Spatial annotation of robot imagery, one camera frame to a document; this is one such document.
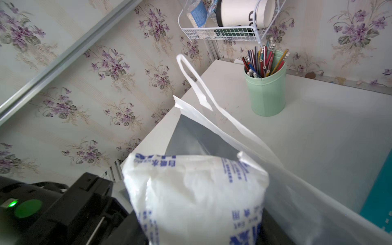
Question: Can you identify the white ice pack blue print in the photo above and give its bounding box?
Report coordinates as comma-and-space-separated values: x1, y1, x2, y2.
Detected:
122, 152, 270, 245

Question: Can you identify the white insulated delivery bag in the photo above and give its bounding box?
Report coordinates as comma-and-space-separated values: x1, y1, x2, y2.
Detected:
162, 55, 392, 245

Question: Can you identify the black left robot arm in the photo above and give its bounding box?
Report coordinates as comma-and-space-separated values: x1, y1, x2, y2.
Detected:
1, 173, 129, 245

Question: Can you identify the green pencil cup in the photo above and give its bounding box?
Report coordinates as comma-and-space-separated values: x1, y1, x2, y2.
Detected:
242, 43, 290, 117

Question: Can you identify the clear glass jar blue label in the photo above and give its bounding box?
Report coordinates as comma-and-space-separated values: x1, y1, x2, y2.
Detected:
186, 0, 216, 28

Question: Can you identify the white paper cup black lid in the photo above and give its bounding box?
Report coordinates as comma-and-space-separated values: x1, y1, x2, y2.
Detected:
216, 0, 276, 28

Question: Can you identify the teal plastic basket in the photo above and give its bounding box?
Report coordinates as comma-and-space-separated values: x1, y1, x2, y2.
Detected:
360, 151, 392, 234

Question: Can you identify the white wire wall basket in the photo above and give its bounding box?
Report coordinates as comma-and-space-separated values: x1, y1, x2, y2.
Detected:
178, 1, 286, 45

